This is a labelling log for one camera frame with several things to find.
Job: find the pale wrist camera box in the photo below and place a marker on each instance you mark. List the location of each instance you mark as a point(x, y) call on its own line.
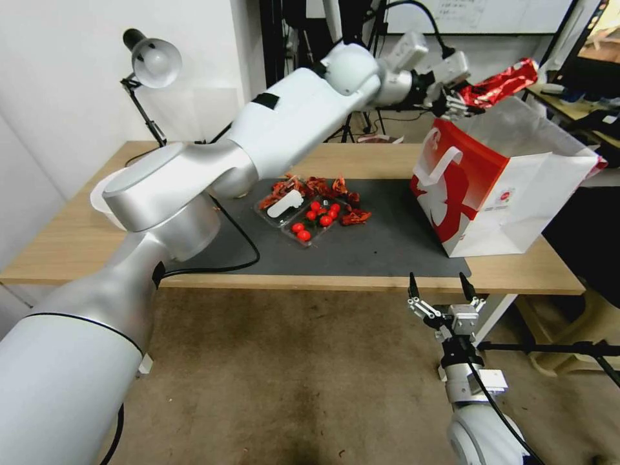
point(453, 68)
point(463, 318)

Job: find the red and white delivery bag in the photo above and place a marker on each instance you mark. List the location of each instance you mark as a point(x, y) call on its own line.
point(508, 194)

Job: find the white bowl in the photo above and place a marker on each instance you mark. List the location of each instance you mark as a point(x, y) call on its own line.
point(101, 203)

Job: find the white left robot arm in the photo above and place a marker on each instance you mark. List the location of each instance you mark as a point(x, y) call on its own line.
point(290, 111)

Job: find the wooden table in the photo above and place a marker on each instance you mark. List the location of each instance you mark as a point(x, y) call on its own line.
point(58, 242)

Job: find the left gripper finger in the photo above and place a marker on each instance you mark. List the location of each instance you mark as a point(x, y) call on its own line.
point(457, 109)
point(457, 90)

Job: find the black table mat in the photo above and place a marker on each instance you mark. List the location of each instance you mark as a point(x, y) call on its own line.
point(378, 232)

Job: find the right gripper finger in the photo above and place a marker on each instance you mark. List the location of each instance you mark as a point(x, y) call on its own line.
point(421, 306)
point(471, 295)

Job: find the red dried food piece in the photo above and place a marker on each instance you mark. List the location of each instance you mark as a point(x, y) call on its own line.
point(339, 185)
point(281, 190)
point(353, 197)
point(356, 217)
point(316, 186)

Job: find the silver desk lamp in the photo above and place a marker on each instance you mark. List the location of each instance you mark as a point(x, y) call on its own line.
point(155, 63)

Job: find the whiteboard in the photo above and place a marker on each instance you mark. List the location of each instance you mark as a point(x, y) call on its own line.
point(484, 14)

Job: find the wooden side desk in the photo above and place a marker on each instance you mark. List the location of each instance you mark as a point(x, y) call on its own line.
point(566, 104)

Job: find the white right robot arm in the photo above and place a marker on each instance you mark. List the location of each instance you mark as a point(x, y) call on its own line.
point(472, 421)

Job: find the clear plastic takeout box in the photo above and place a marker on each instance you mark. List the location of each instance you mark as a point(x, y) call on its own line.
point(300, 218)

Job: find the white plastic tag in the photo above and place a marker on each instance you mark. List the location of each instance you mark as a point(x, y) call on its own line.
point(285, 204)

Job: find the black monitor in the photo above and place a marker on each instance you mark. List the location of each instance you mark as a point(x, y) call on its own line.
point(596, 43)

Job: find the black tripod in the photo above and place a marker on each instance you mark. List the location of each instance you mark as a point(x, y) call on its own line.
point(375, 123)

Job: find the beige plastic stool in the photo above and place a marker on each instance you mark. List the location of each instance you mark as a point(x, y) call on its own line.
point(581, 319)

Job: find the black stand bar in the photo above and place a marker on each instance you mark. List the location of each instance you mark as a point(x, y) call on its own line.
point(557, 346)

